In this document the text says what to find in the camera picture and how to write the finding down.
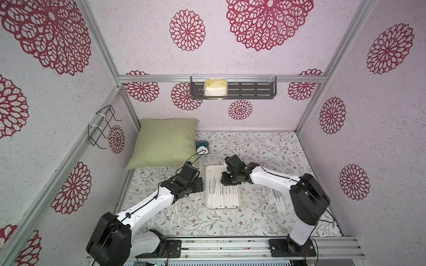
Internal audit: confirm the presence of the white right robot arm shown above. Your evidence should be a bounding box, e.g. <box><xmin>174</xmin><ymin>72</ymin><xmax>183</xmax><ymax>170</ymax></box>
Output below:
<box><xmin>221</xmin><ymin>155</ymin><xmax>331</xmax><ymax>247</ymax></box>

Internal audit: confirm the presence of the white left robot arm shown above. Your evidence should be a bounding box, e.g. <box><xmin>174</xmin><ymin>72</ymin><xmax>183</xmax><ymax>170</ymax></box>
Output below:
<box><xmin>86</xmin><ymin>162</ymin><xmax>204</xmax><ymax>266</ymax></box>

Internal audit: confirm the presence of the white plastic storage tray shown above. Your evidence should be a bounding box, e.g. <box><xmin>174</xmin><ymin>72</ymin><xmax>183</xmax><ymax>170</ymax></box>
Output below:
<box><xmin>205</xmin><ymin>165</ymin><xmax>242</xmax><ymax>210</ymax></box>

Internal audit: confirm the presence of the teal alarm clock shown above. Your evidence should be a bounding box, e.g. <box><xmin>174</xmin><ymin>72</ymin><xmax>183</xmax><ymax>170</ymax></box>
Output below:
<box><xmin>196</xmin><ymin>140</ymin><xmax>210</xmax><ymax>155</ymax></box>

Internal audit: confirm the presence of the green linen pillow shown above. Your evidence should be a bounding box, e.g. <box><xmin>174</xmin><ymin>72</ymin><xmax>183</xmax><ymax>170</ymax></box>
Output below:
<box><xmin>126</xmin><ymin>118</ymin><xmax>199</xmax><ymax>170</ymax></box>

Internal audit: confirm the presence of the yellow sponge pack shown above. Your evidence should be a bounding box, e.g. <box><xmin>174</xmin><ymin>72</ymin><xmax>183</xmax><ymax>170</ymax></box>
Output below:
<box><xmin>204</xmin><ymin>79</ymin><xmax>228</xmax><ymax>98</ymax></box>

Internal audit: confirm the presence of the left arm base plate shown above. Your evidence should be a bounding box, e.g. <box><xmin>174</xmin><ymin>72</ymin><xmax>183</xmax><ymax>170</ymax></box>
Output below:
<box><xmin>136</xmin><ymin>240</ymin><xmax>182</xmax><ymax>259</ymax></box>

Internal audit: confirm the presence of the dark metal wall shelf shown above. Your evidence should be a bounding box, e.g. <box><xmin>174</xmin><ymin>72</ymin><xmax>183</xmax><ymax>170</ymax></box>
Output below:
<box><xmin>190</xmin><ymin>76</ymin><xmax>277</xmax><ymax>100</ymax></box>

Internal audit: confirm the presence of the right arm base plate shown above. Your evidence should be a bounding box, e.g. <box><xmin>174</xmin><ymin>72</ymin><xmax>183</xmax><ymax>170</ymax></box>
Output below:
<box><xmin>268</xmin><ymin>238</ymin><xmax>317</xmax><ymax>258</ymax></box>

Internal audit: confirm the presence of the black wire wall rack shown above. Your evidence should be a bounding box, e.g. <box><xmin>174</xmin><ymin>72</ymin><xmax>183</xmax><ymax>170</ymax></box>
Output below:
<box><xmin>87</xmin><ymin>104</ymin><xmax>121</xmax><ymax>150</ymax></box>

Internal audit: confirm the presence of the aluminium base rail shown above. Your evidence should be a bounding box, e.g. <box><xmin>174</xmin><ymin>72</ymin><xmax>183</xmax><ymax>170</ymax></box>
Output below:
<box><xmin>123</xmin><ymin>237</ymin><xmax>368</xmax><ymax>266</ymax></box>

